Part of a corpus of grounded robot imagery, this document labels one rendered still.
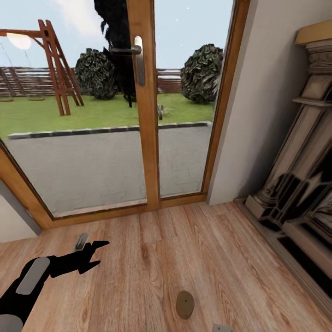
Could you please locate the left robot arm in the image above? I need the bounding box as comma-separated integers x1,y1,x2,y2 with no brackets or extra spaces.
0,233,109,332

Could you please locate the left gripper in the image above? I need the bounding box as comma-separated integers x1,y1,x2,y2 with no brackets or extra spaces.
67,241,109,274

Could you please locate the pillar candle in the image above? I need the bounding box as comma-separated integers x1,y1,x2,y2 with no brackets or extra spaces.
176,291,194,320

